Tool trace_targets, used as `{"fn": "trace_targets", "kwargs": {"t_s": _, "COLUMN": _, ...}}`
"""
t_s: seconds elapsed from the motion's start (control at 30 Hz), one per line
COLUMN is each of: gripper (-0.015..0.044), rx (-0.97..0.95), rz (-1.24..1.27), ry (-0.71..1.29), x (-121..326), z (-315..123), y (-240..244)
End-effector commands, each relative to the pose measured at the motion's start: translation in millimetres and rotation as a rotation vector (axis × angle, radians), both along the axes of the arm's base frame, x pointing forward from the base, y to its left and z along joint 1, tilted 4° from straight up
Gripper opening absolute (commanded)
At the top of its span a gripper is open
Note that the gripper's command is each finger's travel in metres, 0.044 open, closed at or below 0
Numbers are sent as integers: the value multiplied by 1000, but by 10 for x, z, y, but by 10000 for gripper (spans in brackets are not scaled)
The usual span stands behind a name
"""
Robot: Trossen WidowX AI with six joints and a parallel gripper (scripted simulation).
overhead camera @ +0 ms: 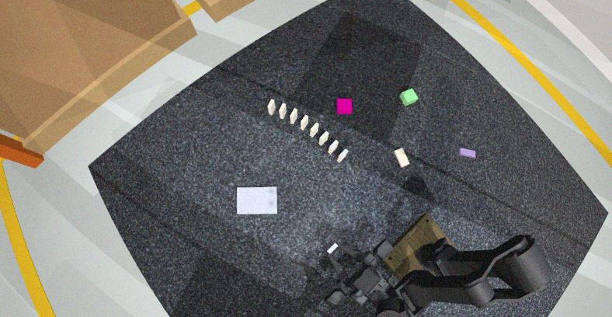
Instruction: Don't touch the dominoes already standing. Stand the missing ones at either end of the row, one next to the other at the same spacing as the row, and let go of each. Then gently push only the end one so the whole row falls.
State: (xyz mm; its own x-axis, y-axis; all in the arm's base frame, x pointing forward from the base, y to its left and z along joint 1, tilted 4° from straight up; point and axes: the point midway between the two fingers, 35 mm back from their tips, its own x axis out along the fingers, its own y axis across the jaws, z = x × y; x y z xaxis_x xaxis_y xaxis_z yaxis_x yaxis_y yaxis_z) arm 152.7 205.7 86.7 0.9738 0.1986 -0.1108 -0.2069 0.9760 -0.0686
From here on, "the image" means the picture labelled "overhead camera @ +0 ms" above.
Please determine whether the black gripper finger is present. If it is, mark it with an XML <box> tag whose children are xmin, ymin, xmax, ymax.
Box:
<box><xmin>336</xmin><ymin>242</ymin><xmax>371</xmax><ymax>263</ymax></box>
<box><xmin>326</xmin><ymin>252</ymin><xmax>349</xmax><ymax>285</ymax></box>

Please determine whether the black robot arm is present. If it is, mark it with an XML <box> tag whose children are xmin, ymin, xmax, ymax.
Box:
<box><xmin>350</xmin><ymin>235</ymin><xmax>554</xmax><ymax>317</ymax></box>

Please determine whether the light green block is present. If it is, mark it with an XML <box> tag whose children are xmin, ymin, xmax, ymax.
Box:
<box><xmin>399</xmin><ymin>89</ymin><xmax>418</xmax><ymax>106</ymax></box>

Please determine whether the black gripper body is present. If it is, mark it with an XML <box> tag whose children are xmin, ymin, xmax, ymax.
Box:
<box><xmin>325</xmin><ymin>239</ymin><xmax>394</xmax><ymax>308</ymax></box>

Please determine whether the magenta cube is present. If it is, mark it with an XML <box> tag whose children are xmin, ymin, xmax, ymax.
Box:
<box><xmin>336</xmin><ymin>99</ymin><xmax>352</xmax><ymax>114</ymax></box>

